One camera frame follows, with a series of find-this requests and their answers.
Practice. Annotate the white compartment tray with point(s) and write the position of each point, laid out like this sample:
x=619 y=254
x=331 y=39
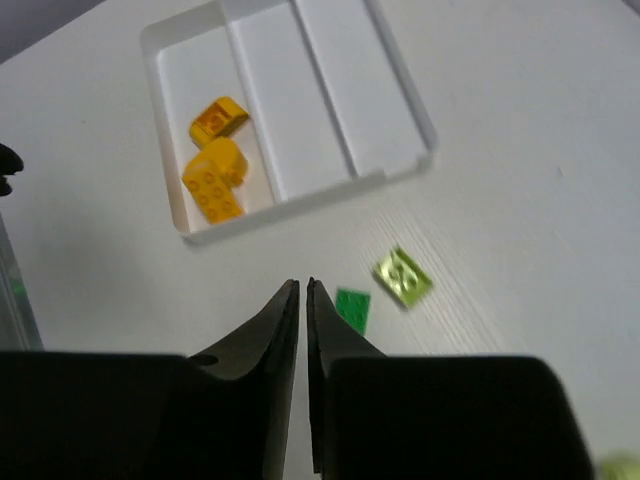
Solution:
x=333 y=110

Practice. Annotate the dark green lego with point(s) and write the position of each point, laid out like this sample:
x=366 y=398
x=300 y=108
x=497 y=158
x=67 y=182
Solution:
x=353 y=306

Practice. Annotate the pale lime square lego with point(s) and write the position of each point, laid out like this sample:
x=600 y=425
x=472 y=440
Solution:
x=622 y=466

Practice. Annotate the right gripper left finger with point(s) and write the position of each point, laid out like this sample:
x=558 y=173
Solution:
x=219 y=414

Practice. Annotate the lime hollow lego brick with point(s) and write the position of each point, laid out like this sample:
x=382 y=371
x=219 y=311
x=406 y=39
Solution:
x=402 y=277

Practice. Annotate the orange hollow lego brick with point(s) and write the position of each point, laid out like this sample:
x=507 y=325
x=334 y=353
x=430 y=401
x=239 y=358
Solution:
x=221 y=119

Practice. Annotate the orange long lego brick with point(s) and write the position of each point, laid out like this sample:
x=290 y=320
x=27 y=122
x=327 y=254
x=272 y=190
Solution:
x=212 y=195

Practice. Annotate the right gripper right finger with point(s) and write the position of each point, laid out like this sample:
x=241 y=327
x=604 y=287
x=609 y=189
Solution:
x=376 y=416

